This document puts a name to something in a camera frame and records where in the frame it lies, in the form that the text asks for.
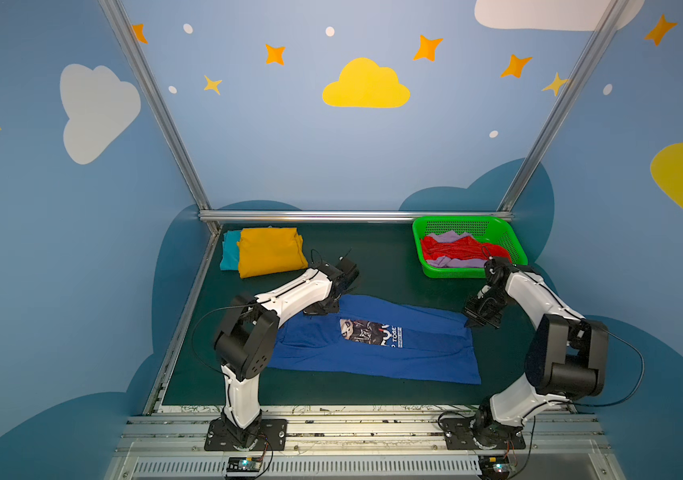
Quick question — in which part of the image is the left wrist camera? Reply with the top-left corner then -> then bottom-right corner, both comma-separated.
335,257 -> 359,284

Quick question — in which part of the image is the folded teal t-shirt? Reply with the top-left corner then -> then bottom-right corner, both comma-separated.
219,230 -> 241,271

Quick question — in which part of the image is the lilac t-shirt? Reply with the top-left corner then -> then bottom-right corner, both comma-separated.
421,231 -> 489,268

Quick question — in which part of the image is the right diagonal aluminium post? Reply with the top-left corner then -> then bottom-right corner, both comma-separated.
495,0 -> 631,219

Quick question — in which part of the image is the green plastic laundry basket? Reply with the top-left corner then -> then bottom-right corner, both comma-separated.
413,216 -> 529,279

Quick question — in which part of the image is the diagonal aluminium post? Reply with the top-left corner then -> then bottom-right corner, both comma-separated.
98,0 -> 210,213
495,0 -> 631,219

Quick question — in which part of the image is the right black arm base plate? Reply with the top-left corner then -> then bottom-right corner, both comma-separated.
437,417 -> 527,450

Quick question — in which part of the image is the left diagonal aluminium post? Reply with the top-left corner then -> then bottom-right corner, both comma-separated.
98,0 -> 210,213

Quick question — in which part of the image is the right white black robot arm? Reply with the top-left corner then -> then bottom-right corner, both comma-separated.
463,257 -> 647,447

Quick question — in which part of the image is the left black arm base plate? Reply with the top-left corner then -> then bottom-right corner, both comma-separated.
203,416 -> 287,451

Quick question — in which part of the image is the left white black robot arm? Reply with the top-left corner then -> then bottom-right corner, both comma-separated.
190,258 -> 359,436

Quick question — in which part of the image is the aluminium front rail frame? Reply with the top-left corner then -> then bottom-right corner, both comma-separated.
106,405 -> 623,479

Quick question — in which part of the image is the folded yellow t-shirt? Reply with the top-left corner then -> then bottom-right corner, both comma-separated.
237,227 -> 308,278

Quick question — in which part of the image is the back horizontal aluminium bar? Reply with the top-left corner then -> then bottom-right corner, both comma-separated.
198,209 -> 513,223

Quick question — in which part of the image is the left green circuit board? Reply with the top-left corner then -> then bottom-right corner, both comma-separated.
225,456 -> 263,476

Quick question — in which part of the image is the blue printed t-shirt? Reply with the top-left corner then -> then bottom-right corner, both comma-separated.
268,295 -> 481,385

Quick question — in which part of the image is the green circuit board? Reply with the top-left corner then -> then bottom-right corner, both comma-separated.
225,456 -> 263,476
479,456 -> 511,480

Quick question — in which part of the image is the red t-shirt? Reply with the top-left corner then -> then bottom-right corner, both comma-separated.
421,236 -> 511,268

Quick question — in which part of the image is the right green circuit board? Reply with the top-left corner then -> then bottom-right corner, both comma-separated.
479,456 -> 511,480

